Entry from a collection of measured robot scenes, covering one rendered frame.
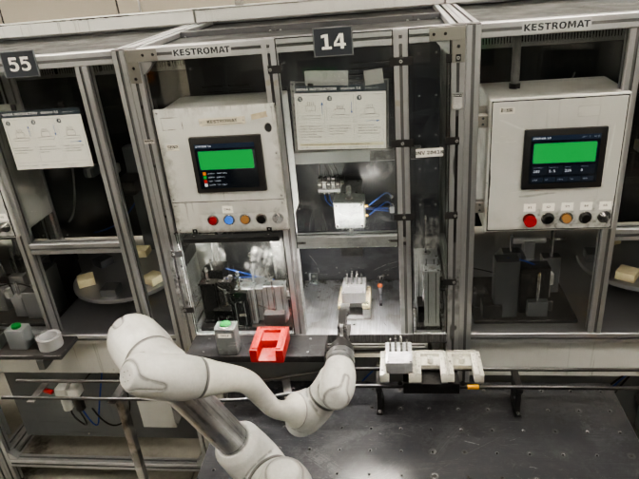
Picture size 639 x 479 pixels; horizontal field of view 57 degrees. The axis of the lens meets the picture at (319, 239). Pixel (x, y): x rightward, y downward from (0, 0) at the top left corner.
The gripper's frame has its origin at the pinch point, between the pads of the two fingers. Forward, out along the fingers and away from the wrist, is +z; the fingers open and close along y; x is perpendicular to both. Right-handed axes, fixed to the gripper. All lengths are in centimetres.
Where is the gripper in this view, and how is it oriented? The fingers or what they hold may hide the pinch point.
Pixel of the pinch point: (345, 318)
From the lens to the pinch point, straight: 202.4
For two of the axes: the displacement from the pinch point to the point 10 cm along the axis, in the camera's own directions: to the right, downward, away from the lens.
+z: 1.1, -4.4, 8.9
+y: -0.8, -9.0, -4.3
